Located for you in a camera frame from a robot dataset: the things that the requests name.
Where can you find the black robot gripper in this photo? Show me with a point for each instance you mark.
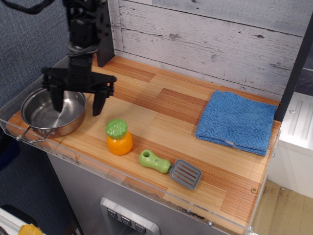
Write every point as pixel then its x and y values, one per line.
pixel 78 77

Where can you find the stainless steel pot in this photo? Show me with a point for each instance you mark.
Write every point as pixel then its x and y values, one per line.
pixel 44 122

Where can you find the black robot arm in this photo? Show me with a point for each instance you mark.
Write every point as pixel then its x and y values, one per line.
pixel 89 34

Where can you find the folded blue towel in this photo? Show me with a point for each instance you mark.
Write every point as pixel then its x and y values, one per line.
pixel 237 122

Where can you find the orange green toy pineapple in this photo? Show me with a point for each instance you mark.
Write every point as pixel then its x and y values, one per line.
pixel 119 139

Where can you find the clear acrylic edge guard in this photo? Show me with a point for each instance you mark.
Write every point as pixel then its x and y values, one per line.
pixel 159 110

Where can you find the silver toy kitchen cabinet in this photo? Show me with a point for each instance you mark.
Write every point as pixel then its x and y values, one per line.
pixel 115 195

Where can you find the green grey toy spatula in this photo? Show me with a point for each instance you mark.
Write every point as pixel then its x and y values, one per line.
pixel 181 171

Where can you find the silver button control panel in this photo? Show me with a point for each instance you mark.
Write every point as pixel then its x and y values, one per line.
pixel 124 221

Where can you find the yellow black object corner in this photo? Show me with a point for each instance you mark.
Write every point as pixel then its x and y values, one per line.
pixel 28 229

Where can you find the white grooved side unit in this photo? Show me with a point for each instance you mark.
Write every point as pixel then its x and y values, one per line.
pixel 292 164

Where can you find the black left vertical post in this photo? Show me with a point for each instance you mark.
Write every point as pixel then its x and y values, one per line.
pixel 104 32

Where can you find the black vertical post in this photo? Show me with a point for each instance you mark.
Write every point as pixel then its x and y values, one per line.
pixel 296 72
pixel 104 32

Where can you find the black right vertical post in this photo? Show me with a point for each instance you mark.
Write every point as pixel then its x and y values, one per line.
pixel 296 72

